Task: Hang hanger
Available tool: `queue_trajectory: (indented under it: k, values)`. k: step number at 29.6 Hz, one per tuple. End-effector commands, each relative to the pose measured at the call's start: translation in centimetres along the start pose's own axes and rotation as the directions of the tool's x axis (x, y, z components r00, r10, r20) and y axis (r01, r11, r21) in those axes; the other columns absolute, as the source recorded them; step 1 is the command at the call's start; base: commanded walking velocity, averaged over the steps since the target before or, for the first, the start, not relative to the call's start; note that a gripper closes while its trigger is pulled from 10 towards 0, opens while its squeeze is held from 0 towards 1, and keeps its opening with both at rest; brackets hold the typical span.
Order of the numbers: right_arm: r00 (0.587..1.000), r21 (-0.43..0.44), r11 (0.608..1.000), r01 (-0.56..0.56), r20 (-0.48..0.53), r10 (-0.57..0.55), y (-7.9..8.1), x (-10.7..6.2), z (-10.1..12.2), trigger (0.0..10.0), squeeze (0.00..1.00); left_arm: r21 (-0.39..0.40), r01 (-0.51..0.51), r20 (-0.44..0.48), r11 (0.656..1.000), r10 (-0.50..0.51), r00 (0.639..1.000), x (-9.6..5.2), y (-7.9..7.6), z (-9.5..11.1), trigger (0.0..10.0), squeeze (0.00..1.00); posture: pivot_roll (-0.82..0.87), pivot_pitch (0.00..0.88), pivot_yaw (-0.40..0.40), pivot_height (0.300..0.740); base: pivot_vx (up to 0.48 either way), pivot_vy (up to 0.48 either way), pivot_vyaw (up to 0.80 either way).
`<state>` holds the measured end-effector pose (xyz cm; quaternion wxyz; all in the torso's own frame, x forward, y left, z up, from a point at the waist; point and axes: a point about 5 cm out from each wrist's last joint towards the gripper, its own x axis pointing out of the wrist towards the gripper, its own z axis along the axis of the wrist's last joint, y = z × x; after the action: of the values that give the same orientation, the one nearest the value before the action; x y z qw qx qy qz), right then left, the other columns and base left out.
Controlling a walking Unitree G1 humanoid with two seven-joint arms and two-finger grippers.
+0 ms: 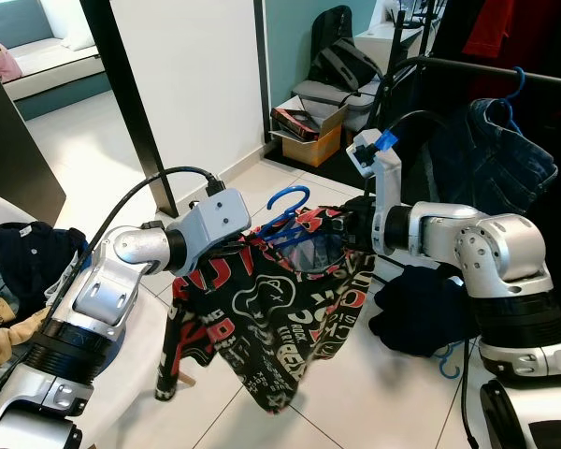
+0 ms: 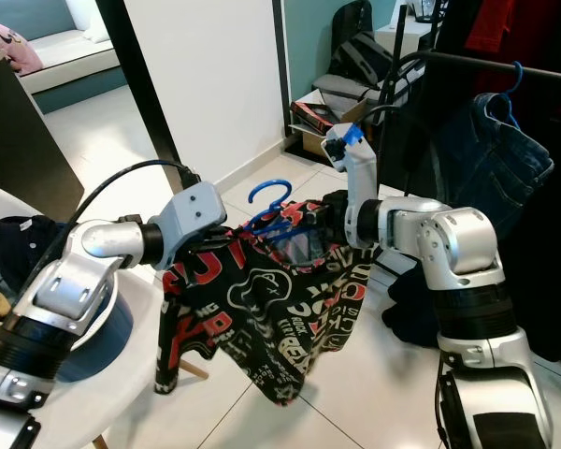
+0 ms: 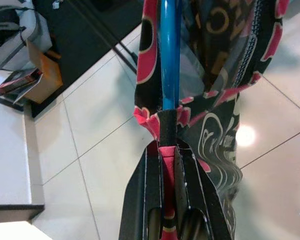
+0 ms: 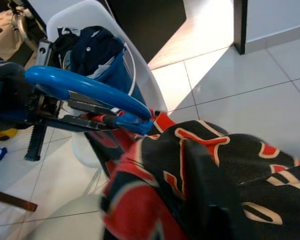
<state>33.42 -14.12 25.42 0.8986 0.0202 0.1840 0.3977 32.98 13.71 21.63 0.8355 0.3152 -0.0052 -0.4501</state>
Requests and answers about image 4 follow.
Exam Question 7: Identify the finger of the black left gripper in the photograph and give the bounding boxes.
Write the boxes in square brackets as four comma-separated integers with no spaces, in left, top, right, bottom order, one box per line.
[68,92,111,115]
[43,115,116,131]

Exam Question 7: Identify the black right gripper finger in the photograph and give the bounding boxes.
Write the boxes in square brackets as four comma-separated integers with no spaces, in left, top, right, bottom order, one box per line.
[187,142,243,240]

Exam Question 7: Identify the blue plastic clothes hanger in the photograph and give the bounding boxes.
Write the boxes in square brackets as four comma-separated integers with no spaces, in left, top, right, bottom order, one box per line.
[24,64,153,137]

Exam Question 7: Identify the black red printed garment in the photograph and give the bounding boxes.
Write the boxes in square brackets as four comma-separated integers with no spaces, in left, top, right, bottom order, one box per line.
[86,109,300,240]

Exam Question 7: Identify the blue plastic bucket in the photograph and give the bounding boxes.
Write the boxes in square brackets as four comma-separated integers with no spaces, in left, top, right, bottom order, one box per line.
[89,42,147,118]

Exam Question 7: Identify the navy garment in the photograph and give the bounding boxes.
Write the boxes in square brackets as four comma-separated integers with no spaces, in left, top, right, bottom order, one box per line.
[51,24,126,77]

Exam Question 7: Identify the bed with patterned sheet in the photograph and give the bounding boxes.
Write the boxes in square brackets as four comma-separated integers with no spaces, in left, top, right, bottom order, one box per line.
[0,4,20,60]

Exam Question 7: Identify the wooden chair leg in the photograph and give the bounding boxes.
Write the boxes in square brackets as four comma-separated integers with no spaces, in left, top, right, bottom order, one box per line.
[0,188,38,213]

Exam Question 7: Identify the white cloth strap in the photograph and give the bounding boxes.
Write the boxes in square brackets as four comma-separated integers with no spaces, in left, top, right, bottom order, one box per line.
[88,58,118,80]

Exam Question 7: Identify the black door frame post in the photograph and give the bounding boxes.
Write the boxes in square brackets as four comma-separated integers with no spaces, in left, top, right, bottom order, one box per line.
[233,0,248,55]

